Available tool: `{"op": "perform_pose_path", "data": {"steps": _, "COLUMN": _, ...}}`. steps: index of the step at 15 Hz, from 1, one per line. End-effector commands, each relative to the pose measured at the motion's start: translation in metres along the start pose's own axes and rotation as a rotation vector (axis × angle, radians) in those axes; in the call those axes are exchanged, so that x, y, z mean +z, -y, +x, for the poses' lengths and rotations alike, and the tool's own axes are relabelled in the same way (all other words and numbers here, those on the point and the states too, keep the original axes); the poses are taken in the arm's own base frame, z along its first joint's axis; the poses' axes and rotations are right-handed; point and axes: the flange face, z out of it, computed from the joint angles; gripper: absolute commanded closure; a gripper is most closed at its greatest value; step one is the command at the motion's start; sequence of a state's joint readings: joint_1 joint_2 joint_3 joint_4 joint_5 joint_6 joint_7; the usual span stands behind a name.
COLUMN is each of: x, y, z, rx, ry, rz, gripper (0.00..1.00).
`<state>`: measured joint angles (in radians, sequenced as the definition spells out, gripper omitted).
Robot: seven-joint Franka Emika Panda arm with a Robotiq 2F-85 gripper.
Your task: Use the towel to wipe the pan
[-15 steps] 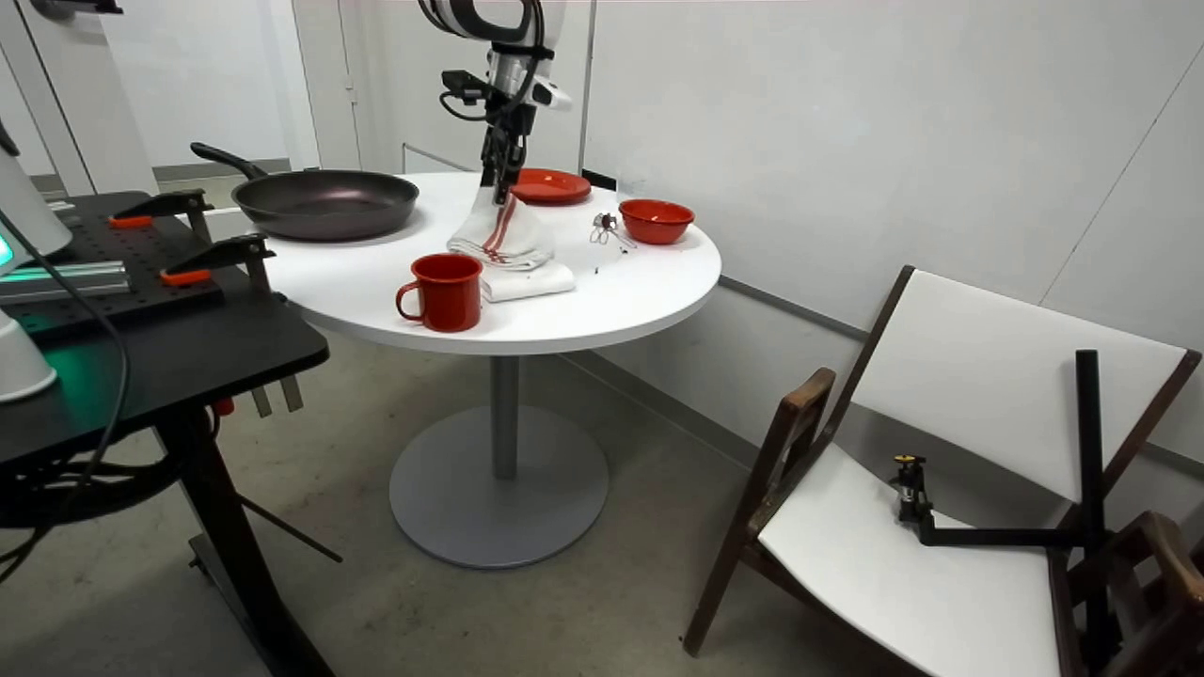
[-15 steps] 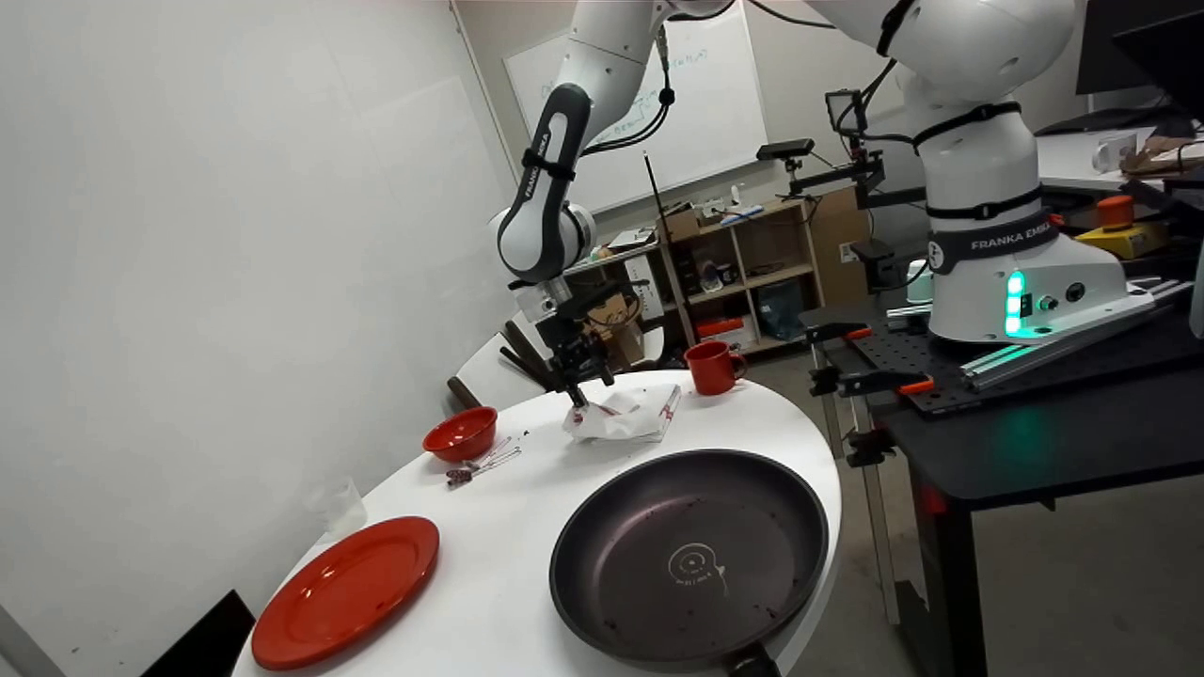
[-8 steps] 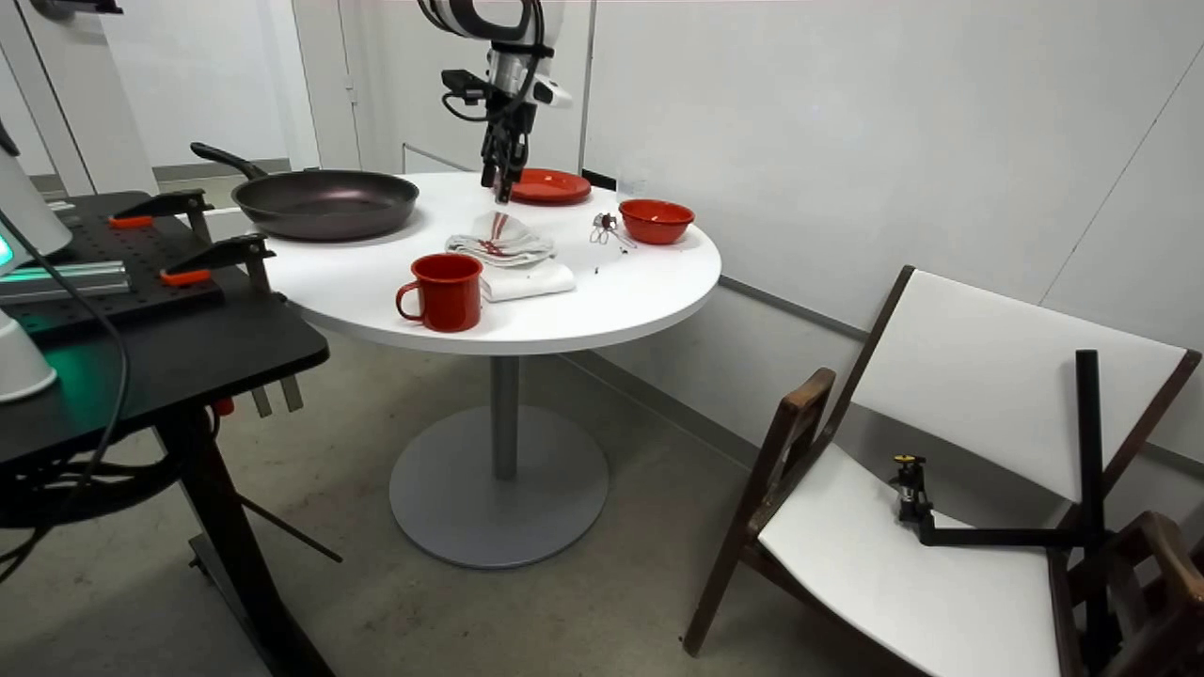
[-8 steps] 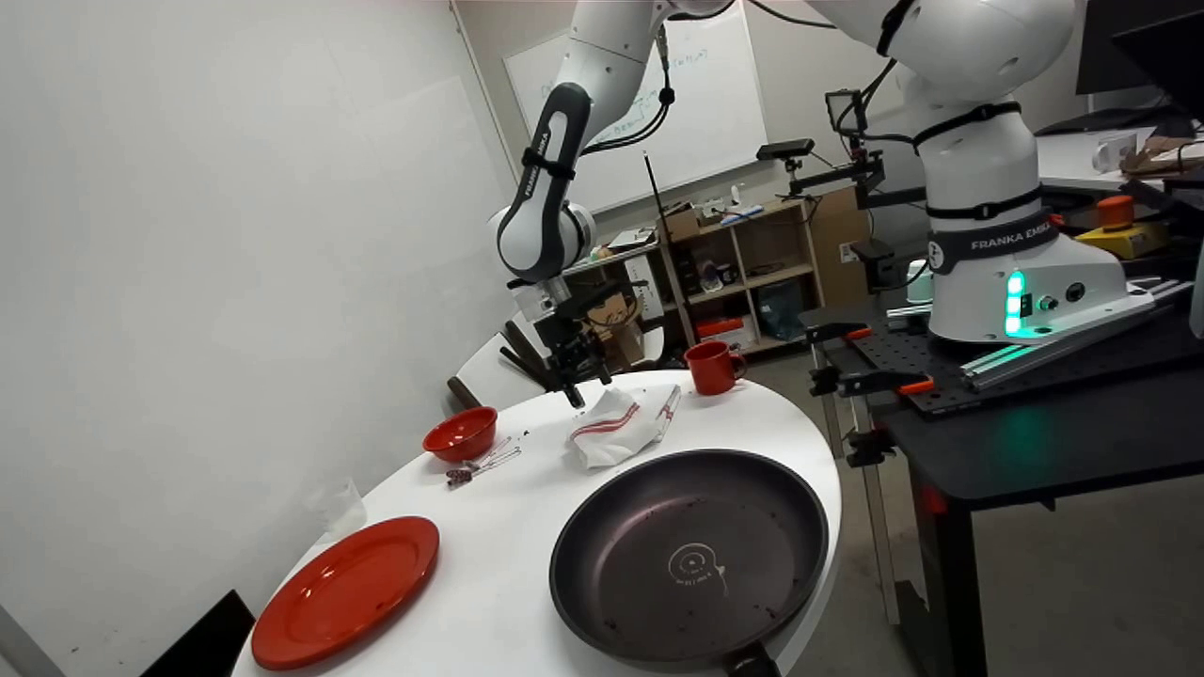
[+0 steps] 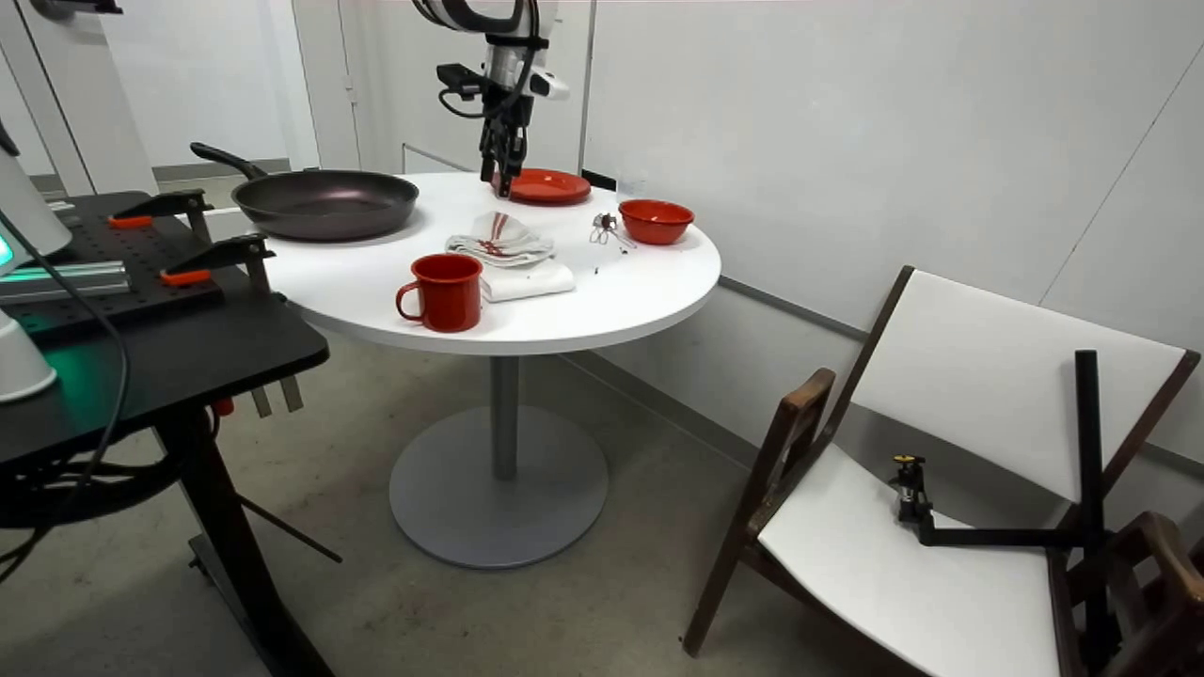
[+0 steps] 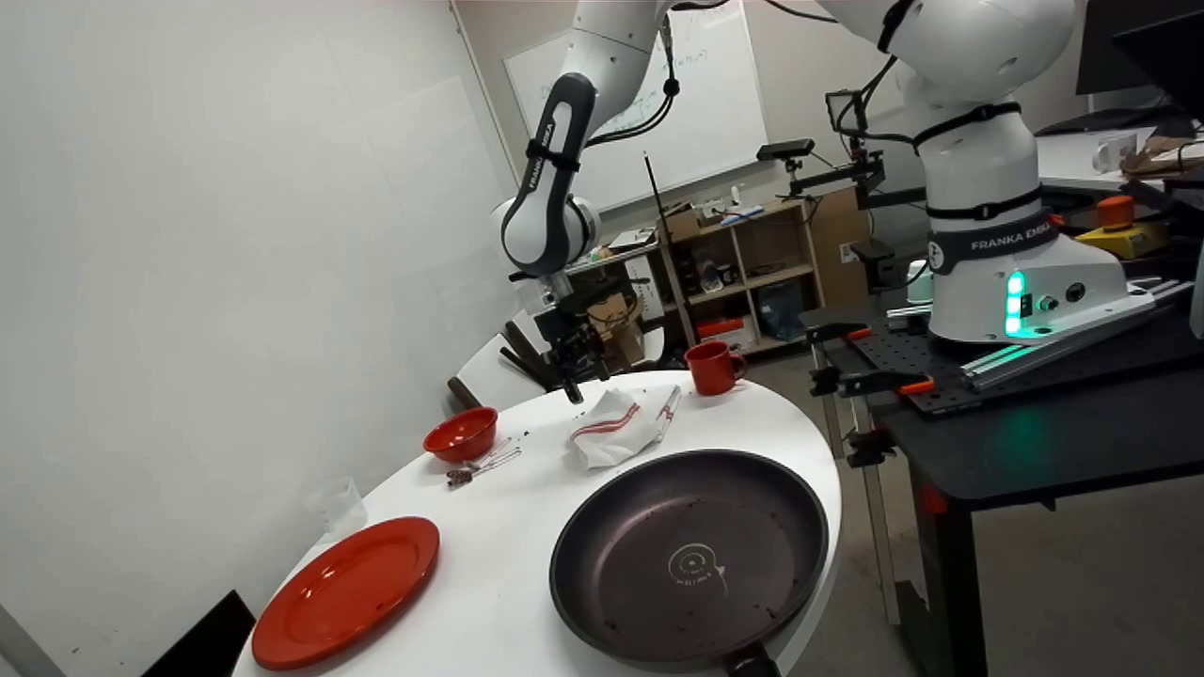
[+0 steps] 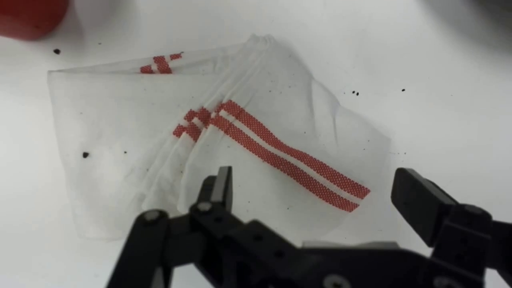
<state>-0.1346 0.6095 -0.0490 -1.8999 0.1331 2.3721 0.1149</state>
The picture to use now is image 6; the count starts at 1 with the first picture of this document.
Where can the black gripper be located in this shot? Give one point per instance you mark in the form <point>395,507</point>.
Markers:
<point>570,327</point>

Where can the white towel with red stripes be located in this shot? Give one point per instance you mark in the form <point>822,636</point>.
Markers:
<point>616,426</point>

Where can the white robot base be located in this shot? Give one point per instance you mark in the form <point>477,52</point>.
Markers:
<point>1030,285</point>

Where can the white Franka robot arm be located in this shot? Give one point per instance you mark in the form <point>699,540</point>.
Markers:
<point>955,76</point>

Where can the black frying pan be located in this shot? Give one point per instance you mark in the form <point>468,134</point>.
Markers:
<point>689,559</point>

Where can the wooden chair with white panels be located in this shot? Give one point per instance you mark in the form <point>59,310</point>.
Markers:
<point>483,376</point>

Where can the red enamel mug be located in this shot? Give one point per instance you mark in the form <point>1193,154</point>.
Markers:
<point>718,366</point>

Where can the red bowl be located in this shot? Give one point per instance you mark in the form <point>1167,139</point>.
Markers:
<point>461,437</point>

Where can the wooden shelf unit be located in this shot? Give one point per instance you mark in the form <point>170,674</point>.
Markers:
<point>754,269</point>

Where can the whiteboard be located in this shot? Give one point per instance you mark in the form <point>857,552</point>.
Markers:
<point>700,114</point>

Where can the red plate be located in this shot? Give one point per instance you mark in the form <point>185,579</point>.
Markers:
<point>345,589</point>

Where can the black desk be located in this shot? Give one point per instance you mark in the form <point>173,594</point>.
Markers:
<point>1066,437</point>

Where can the red emergency stop button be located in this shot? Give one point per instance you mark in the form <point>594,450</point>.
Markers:
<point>1114,211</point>

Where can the black monitor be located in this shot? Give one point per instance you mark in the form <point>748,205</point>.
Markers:
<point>1142,50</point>

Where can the black tripod mounted camera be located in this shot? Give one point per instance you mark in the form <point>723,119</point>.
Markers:
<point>846,114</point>

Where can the silver aluminium rail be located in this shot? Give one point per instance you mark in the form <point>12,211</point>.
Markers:
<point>1078,332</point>

